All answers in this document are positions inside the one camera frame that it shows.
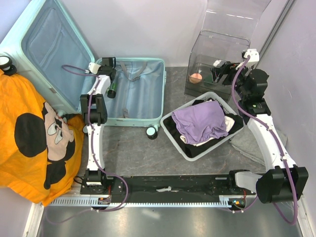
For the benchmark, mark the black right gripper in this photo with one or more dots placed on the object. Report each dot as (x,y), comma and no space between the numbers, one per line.
(227,67)

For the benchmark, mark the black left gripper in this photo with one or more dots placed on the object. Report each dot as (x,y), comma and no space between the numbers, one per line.
(114,71)

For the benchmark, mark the green bottle black cap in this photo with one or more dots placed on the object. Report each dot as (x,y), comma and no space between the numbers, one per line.
(112,90)

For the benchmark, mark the clear smoky plastic container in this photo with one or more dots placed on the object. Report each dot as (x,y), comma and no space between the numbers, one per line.
(226,33)

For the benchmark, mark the purple garment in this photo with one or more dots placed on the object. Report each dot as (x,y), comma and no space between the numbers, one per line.
(197,121)

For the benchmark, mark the white perforated plastic basket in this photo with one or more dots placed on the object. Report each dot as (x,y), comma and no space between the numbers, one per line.
(191,152)

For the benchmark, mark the green round cosmetic case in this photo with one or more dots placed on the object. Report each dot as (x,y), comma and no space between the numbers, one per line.
(208,78)

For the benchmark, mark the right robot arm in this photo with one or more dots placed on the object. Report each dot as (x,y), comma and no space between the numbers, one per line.
(284,180)

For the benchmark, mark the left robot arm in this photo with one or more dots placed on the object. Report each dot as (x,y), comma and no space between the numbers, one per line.
(95,116)

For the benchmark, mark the grey folded cloth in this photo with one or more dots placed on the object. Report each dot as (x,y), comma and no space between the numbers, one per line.
(246,144)

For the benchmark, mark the orange cartoon mouse bag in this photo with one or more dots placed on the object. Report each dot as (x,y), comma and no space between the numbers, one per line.
(40,153)

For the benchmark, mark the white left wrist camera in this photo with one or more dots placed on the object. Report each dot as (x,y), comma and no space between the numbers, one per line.
(94,68)

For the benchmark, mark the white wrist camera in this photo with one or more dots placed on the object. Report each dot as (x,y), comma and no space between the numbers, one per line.
(254,57)
(94,68)

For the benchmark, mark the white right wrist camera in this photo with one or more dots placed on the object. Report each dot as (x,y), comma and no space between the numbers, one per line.
(254,57)

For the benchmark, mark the aluminium frame post right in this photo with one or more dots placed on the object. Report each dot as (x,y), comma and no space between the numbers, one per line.
(269,25)

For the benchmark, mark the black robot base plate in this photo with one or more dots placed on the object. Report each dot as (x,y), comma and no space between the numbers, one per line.
(175,185)

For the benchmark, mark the white slotted cable duct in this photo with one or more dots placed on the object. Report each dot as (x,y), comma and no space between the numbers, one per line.
(162,201)

